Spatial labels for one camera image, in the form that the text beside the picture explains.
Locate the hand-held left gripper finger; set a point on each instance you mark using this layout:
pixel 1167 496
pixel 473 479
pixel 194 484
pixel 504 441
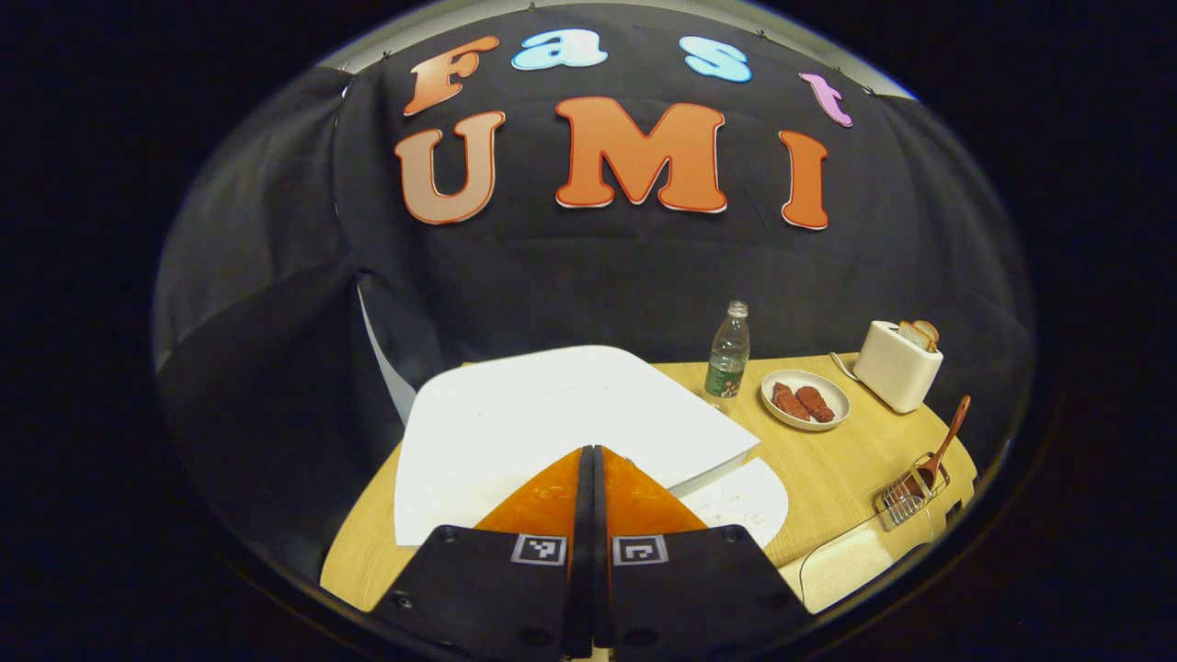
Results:
pixel 601 570
pixel 583 570

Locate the white rice cooker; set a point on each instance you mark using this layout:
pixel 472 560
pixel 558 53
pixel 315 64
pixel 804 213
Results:
pixel 552 414

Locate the brown wooden spoon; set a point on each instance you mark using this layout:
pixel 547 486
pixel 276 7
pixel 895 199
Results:
pixel 947 441

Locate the clear water bottle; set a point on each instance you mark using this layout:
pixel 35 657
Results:
pixel 728 363

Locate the red meat piece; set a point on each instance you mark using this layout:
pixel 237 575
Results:
pixel 787 402
pixel 817 405

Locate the white round plate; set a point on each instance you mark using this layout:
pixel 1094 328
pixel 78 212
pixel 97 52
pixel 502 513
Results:
pixel 809 425

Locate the black backdrop cloth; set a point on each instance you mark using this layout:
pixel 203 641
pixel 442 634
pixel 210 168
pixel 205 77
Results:
pixel 644 267

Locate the white toaster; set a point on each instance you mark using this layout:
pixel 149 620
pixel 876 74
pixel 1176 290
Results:
pixel 897 372

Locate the toast slice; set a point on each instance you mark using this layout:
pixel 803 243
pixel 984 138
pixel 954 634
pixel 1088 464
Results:
pixel 931 329
pixel 915 336

